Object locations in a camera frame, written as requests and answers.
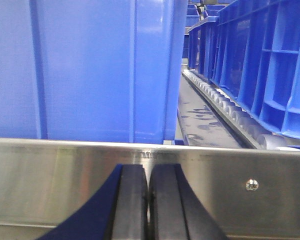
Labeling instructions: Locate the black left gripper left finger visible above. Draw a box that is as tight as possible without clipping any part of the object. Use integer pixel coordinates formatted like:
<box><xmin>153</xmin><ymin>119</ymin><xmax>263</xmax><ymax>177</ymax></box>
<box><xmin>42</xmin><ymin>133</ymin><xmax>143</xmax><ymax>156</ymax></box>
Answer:
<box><xmin>40</xmin><ymin>164</ymin><xmax>148</xmax><ymax>240</ymax></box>

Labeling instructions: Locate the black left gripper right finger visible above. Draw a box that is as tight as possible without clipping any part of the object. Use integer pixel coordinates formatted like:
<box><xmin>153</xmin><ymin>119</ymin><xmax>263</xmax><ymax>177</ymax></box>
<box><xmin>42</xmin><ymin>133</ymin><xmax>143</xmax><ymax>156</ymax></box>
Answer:
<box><xmin>149</xmin><ymin>164</ymin><xmax>228</xmax><ymax>240</ymax></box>

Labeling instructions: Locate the roller track upper shelf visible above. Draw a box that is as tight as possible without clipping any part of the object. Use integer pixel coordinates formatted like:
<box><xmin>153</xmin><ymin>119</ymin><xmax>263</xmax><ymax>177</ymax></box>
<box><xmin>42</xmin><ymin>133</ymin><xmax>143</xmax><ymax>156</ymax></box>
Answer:
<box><xmin>182</xmin><ymin>69</ymin><xmax>300</xmax><ymax>152</ymax></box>

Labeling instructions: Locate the large blue bin upper shelf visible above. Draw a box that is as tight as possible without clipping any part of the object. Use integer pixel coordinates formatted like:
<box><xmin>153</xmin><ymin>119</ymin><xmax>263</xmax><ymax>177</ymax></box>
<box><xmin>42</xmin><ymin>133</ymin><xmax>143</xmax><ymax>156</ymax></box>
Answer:
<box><xmin>0</xmin><ymin>0</ymin><xmax>188</xmax><ymax>144</ymax></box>

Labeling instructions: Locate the blue ribbed bin upper right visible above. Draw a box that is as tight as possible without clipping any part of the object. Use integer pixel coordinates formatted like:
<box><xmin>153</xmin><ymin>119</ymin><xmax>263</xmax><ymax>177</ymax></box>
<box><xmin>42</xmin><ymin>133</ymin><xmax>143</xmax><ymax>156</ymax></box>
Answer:
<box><xmin>188</xmin><ymin>0</ymin><xmax>300</xmax><ymax>139</ymax></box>

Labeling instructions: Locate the stainless steel shelf rail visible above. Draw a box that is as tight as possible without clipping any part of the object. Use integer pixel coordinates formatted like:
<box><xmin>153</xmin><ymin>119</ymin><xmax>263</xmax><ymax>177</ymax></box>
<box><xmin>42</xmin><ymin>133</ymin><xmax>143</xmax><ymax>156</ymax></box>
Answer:
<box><xmin>0</xmin><ymin>138</ymin><xmax>300</xmax><ymax>240</ymax></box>

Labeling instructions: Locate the rail screw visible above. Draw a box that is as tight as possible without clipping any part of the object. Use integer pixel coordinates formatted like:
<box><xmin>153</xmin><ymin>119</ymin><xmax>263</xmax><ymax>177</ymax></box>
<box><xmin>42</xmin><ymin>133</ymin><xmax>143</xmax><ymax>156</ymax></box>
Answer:
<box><xmin>245</xmin><ymin>178</ymin><xmax>259</xmax><ymax>192</ymax></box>

